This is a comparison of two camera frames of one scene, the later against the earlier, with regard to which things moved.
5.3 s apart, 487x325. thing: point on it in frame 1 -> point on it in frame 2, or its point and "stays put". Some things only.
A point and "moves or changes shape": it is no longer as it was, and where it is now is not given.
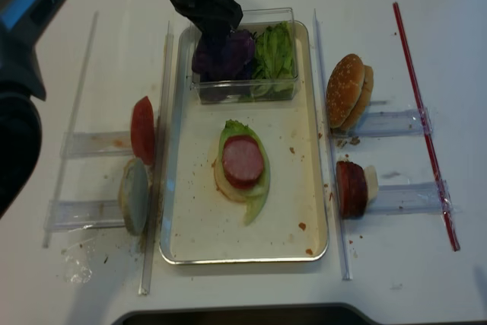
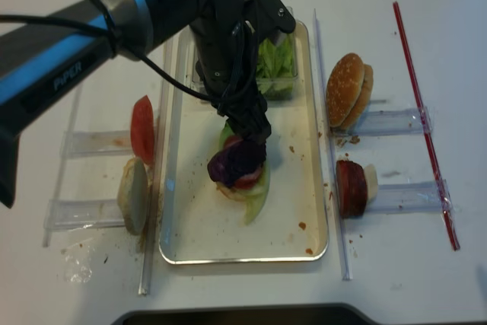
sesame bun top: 344,84 stays put
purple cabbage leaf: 227,58 moves or changes shape
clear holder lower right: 410,199 stays put
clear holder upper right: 396,122 stays put
